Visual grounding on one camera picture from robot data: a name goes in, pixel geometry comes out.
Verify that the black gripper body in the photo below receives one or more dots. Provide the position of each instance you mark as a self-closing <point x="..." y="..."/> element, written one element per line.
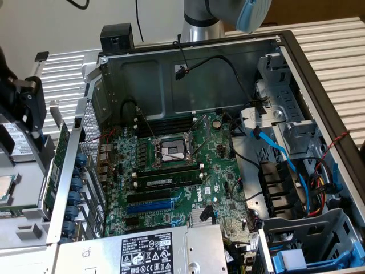
<point x="8" y="94"/>

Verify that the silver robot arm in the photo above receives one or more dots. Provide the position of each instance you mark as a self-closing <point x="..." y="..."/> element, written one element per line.
<point x="199" y="28"/>

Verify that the black table end cap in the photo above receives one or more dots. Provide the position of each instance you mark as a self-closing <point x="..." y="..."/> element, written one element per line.
<point x="42" y="56"/>

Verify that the blue slot retention clip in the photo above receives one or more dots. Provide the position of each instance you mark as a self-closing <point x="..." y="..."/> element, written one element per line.
<point x="72" y="213"/>
<point x="81" y="159"/>
<point x="77" y="172"/>
<point x="76" y="184"/>
<point x="74" y="198"/>
<point x="69" y="229"/>

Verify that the grey parts rack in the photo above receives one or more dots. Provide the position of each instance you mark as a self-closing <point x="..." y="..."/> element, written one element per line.
<point x="28" y="182"/>

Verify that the silver CPU chip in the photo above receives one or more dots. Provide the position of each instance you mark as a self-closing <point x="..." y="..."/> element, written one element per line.
<point x="4" y="188"/>

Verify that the green RAM stick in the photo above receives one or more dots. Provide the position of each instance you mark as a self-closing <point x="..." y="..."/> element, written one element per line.
<point x="11" y="213"/>

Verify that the black box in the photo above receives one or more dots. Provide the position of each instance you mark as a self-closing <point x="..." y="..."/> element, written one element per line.
<point x="117" y="37"/>

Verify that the open PC case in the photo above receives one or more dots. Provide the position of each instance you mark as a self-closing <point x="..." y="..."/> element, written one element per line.
<point x="142" y="77"/>

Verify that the thin metal locking lever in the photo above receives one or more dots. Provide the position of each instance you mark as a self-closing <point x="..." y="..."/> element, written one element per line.
<point x="146" y="125"/>

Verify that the black RAM slot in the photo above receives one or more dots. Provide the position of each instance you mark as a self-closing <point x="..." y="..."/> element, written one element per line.
<point x="168" y="172"/>
<point x="165" y="121"/>
<point x="165" y="127"/>

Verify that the CPU socket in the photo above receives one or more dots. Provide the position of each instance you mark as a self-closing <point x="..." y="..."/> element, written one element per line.
<point x="171" y="148"/>

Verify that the long black expansion slot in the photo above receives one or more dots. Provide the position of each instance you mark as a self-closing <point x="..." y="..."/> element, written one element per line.
<point x="148" y="196"/>

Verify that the short black expansion slot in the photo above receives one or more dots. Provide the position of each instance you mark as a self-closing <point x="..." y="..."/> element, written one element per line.
<point x="134" y="221"/>

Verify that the blue expansion slot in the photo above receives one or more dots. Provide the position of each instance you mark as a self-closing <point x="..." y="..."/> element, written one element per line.
<point x="148" y="207"/>

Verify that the metal socket cover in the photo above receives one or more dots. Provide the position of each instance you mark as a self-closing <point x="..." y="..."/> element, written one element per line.
<point x="189" y="141"/>

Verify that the grey power supply unit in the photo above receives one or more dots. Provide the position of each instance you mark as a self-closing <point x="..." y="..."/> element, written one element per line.
<point x="99" y="257"/>

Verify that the round coin battery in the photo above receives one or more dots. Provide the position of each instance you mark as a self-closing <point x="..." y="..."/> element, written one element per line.
<point x="217" y="124"/>

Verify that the green motherboard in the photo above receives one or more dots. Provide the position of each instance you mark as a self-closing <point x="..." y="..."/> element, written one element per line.
<point x="216" y="171"/>

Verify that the silver chipset heat sink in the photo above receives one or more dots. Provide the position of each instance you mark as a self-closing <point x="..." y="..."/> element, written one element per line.
<point x="196" y="217"/>

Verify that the black fan shroud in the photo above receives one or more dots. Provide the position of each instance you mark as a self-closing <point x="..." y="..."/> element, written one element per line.
<point x="273" y="182"/>

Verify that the metal disk bay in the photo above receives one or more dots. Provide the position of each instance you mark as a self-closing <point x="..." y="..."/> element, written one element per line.
<point x="285" y="97"/>

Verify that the blue disk tray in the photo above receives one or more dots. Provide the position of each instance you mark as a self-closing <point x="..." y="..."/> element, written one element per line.
<point x="276" y="264"/>

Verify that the grey disk cage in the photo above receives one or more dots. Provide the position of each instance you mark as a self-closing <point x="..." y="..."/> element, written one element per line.
<point x="299" y="228"/>

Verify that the hard disk with blue bracket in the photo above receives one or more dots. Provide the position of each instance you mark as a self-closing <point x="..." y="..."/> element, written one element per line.
<point x="20" y="142"/>

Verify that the black chassis switch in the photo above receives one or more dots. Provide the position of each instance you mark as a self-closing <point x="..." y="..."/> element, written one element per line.
<point x="77" y="123"/>

